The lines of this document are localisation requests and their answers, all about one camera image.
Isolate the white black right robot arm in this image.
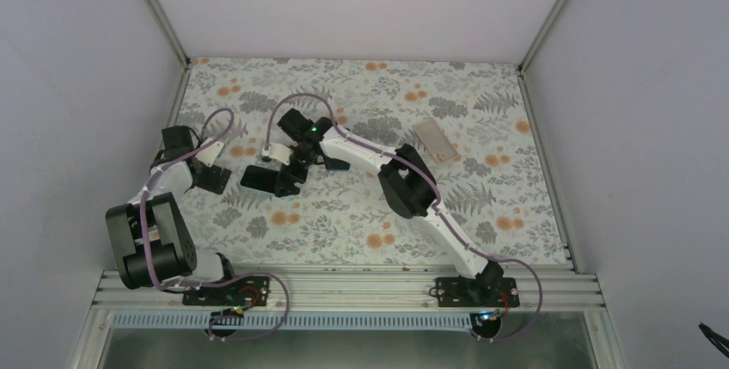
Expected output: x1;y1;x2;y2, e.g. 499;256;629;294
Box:
261;108;504;306

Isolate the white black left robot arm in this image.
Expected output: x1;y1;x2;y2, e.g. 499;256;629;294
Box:
105;126;240;304

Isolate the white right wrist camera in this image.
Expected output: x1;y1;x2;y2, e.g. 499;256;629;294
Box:
260;142;293;165

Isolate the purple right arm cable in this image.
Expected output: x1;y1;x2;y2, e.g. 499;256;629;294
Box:
264;92;544;345

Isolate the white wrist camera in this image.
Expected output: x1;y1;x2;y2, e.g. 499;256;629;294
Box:
260;142;293;165
195;138;225;167

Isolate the aluminium rail frame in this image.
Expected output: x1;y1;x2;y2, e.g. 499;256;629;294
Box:
71;265;625;368

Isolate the black object at edge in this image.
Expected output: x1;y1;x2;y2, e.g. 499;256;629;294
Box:
698;323;729;358

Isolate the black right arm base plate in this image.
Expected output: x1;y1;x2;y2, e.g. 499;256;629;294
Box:
428;277;521;308

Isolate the floral patterned table mat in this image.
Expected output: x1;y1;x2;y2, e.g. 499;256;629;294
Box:
177;57;567;267

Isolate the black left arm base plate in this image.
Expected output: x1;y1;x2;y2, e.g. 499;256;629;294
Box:
182;275;271;308

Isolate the blue-cased black phone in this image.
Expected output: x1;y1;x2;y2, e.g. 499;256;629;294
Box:
238;165;279;194

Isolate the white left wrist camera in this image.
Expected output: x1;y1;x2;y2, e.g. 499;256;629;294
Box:
195;138;225;167

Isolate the beige phone case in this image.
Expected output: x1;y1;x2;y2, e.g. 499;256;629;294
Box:
414;118;458;164

